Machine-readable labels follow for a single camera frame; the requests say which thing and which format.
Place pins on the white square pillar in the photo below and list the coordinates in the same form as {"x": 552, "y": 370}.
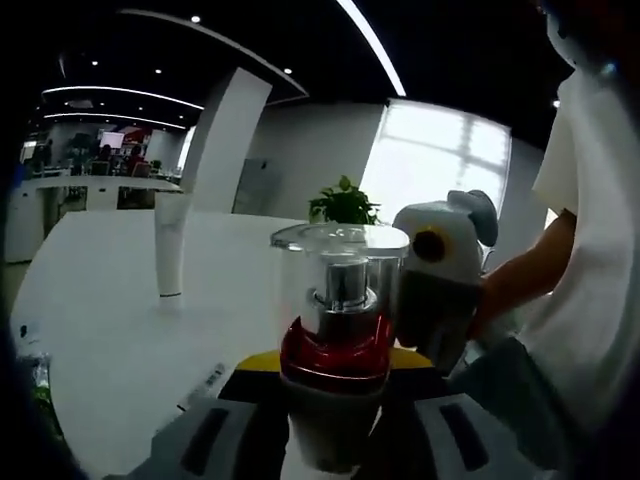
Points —
{"x": 225, "y": 140}

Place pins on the green printed packet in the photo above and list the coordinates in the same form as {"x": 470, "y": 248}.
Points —
{"x": 42, "y": 385}

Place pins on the person's white shirt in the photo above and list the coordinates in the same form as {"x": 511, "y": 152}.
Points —
{"x": 590, "y": 250}

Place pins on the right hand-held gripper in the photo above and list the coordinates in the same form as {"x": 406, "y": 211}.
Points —
{"x": 450, "y": 300}

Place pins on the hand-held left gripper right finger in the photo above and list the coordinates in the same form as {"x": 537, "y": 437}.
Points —
{"x": 430, "y": 440}

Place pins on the potted green plant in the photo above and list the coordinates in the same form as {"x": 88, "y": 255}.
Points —
{"x": 345, "y": 205}

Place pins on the white skincare bottle red collar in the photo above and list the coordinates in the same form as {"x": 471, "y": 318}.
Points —
{"x": 335, "y": 360}

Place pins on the white skincare tube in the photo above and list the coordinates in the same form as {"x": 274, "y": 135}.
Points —
{"x": 171, "y": 250}

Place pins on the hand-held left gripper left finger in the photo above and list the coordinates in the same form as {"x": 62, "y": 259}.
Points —
{"x": 215, "y": 440}

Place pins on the long white office counter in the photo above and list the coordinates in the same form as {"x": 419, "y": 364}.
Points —
{"x": 100, "y": 184}

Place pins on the large bright window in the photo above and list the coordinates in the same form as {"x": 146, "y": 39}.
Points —
{"x": 435, "y": 160}

